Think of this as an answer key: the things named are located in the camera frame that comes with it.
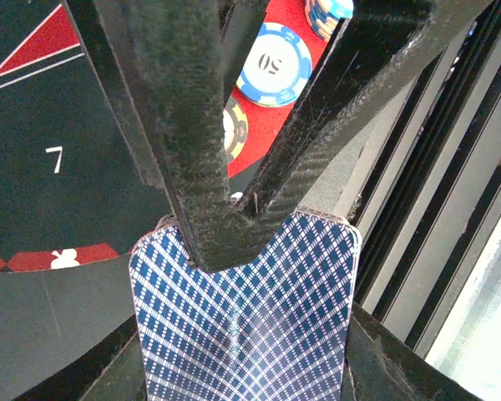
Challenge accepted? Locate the white blue chip seat six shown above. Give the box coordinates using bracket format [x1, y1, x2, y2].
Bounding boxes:
[304, 0, 354, 43]

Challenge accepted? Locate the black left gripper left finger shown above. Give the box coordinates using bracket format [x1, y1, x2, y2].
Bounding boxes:
[14, 317, 137, 401]

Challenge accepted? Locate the orange chip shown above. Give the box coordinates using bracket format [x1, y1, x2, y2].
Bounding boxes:
[223, 96, 249, 164]

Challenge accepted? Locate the round red black poker mat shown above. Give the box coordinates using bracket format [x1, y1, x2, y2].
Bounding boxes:
[0, 0, 356, 275]

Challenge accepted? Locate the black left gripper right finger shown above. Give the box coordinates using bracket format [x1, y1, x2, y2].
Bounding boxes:
[342, 303, 478, 401]

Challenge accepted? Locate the green chip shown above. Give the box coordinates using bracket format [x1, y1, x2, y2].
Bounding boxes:
[236, 22, 312, 108]

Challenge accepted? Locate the blue playing card deck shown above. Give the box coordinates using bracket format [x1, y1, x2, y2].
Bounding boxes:
[129, 209, 362, 400]

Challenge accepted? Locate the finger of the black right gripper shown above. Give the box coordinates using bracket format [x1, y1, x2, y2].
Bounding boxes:
[64, 1, 271, 272]
[208, 1, 487, 272]

